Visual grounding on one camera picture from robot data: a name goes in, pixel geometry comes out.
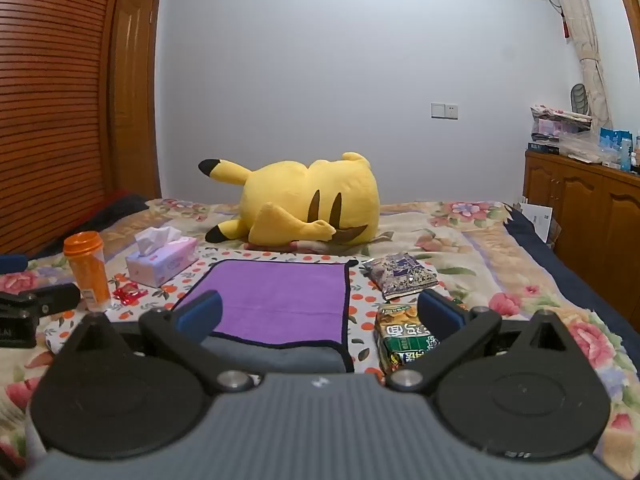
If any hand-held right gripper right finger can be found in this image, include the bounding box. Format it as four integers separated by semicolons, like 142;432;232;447
385;288;577;393

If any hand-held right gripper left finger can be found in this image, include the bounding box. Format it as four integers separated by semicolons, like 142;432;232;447
59;289;256;394

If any purple towel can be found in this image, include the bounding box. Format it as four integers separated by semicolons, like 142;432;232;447
172;259;354;356

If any grey towel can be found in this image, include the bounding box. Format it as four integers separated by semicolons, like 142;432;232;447
199;335;355;374

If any green snack packet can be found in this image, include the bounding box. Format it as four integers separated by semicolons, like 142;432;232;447
374;302;441;374

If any purple snack packet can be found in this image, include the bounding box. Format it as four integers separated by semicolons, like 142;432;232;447
362;252;440;301

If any pink tissue box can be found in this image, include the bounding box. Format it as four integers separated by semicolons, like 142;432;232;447
125;226;199;289

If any orange lidded cup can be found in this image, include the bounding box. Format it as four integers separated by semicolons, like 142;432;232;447
63;231;111;312

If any red candy wrapper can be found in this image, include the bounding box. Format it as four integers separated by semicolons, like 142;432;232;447
111;283;149;305

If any polka dot cloth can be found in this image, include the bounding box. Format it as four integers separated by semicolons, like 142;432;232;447
44;247;451;376

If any floral bed sheet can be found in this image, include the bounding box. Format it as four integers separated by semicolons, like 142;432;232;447
0;197;640;480

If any white paper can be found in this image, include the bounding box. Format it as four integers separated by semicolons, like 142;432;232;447
520;201;554;244

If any dark blue blanket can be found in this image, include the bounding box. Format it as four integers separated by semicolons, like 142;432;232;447
504;204;640;333

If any yellow plush toy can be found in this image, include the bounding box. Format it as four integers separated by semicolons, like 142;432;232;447
198;152;381;247

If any wooden cabinet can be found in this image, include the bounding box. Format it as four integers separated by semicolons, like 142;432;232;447
523;150;640;332

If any wooden wardrobe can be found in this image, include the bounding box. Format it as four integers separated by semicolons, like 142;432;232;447
0;0;132;256

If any stack of printed bags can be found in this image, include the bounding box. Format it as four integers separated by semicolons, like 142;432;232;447
530;104;593;143

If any wooden door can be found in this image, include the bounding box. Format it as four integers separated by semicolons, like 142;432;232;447
108;0;163;200

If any blue carton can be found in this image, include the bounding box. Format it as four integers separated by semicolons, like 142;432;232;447
599;128;633;171

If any beige curtain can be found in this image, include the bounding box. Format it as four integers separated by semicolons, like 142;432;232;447
545;0;614;131

